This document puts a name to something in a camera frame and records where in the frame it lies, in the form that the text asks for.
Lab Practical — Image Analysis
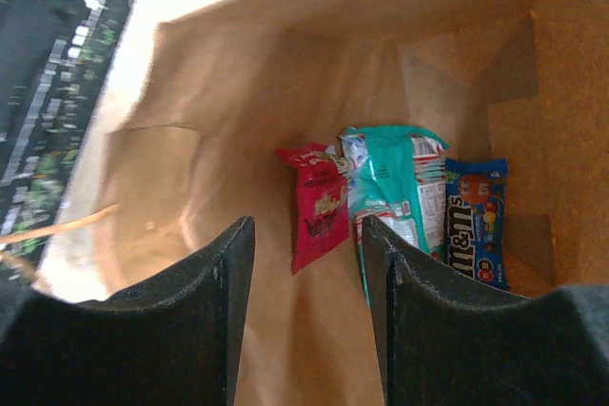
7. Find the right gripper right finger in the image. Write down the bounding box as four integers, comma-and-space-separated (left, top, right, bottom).
363, 216, 608, 405

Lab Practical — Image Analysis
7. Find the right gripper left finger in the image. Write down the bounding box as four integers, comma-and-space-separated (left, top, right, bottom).
1, 217, 255, 405

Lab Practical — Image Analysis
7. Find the blue M&M's packet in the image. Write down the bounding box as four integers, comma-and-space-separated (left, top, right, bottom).
445, 159, 509, 291

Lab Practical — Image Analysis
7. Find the teal snack packet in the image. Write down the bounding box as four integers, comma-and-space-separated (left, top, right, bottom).
340, 126, 449, 300

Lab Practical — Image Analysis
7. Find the red snack packet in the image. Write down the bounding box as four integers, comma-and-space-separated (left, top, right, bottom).
276, 144, 351, 274

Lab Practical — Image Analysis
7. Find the brown paper bag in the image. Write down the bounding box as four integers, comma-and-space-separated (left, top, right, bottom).
0, 0, 609, 406

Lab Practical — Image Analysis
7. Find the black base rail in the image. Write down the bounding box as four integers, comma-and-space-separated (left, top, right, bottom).
0, 0, 158, 255

